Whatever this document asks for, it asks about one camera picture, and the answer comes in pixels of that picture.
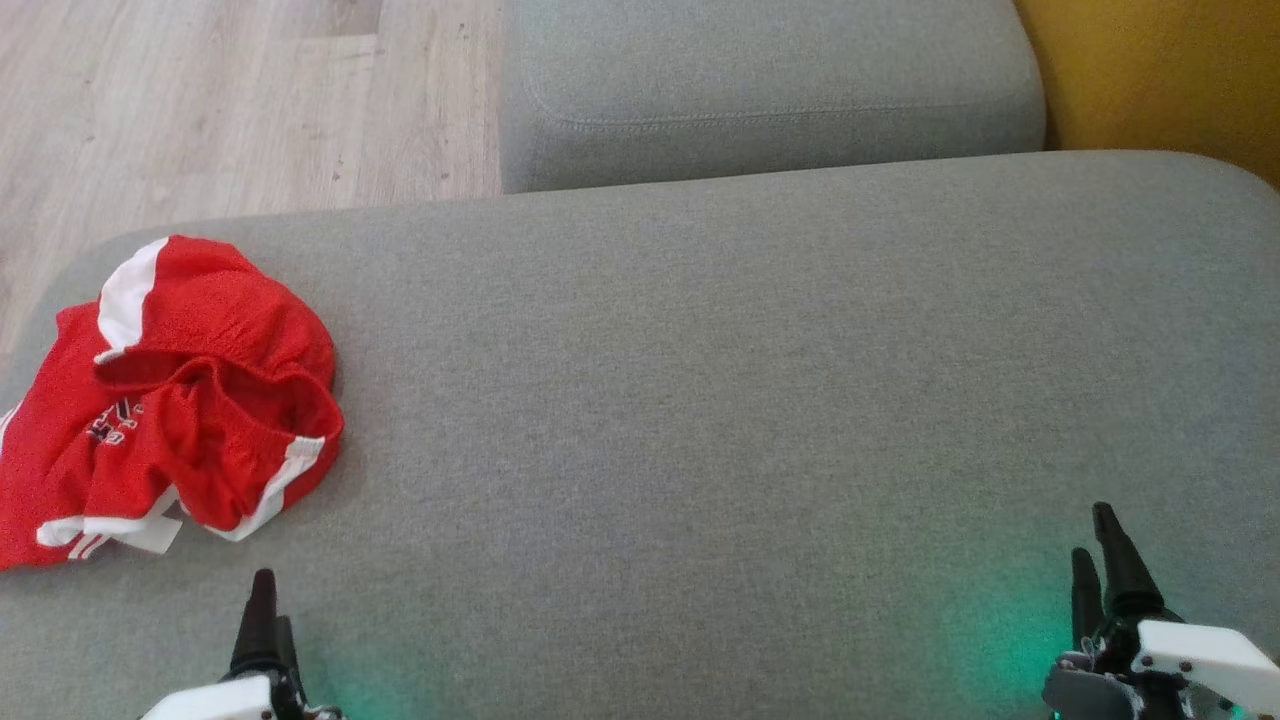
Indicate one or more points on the small grey sofa cushion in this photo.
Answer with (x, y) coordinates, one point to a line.
(770, 90)

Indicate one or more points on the yellow upholstered cushion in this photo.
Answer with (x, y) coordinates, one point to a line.
(1160, 70)

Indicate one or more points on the large grey sofa seat cushion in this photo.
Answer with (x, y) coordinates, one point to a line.
(700, 420)

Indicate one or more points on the red garment with white stripes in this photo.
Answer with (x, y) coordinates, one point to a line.
(60, 470)

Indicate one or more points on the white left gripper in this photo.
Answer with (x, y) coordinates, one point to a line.
(225, 702)

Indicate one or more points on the dark right wrist camera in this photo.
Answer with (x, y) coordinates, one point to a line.
(1085, 692)

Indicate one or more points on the red garment with white band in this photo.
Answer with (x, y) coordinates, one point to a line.
(230, 310)

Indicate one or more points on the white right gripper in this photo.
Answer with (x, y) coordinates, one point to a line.
(1200, 660)

